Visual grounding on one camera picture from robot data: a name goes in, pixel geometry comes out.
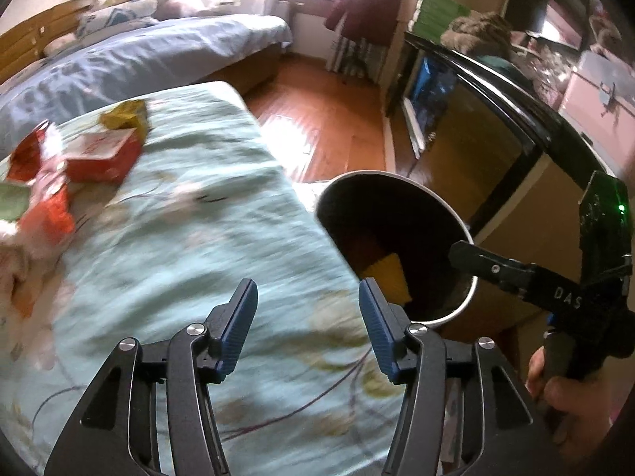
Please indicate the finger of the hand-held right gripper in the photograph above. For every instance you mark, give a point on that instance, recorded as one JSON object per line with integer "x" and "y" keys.
{"x": 486, "y": 265}

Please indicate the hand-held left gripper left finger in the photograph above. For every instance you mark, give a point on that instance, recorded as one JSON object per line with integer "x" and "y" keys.
{"x": 238, "y": 327}

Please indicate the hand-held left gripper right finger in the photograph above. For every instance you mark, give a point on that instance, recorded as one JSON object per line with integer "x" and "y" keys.
{"x": 379, "y": 327}

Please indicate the black trash bin white rim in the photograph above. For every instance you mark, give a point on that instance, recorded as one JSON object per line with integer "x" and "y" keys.
{"x": 397, "y": 213}

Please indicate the red carton box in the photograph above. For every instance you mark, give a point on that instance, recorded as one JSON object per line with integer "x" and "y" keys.
{"x": 104, "y": 156}

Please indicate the red snack bag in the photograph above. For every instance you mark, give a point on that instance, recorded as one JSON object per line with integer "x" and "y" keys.
{"x": 47, "y": 193}

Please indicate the yellow packet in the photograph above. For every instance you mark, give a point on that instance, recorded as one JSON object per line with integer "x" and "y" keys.
{"x": 126, "y": 116}

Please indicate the person's right hand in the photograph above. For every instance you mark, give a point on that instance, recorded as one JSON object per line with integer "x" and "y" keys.
{"x": 570, "y": 406}

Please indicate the floral teal blanket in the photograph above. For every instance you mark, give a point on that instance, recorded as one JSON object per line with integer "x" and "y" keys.
{"x": 223, "y": 218}

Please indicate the pink box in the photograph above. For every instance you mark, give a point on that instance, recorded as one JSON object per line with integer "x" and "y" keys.
{"x": 603, "y": 104}

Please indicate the brown furry cloth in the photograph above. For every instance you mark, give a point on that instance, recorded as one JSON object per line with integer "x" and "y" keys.
{"x": 478, "y": 32}

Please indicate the radiator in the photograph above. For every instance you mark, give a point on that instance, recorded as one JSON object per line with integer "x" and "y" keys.
{"x": 352, "y": 54}

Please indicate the stack of green boxes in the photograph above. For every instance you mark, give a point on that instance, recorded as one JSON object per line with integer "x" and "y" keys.
{"x": 436, "y": 12}

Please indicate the dark red hanging coat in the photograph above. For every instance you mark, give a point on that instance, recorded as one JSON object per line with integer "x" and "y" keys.
{"x": 364, "y": 10}

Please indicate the bed with blue sheet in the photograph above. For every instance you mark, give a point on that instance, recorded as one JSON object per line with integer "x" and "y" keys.
{"x": 149, "y": 54}

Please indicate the pink plush toy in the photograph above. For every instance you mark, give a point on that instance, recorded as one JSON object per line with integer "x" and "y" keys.
{"x": 181, "y": 5}

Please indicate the printed white pillow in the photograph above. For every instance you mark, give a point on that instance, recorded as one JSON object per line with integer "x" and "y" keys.
{"x": 116, "y": 15}

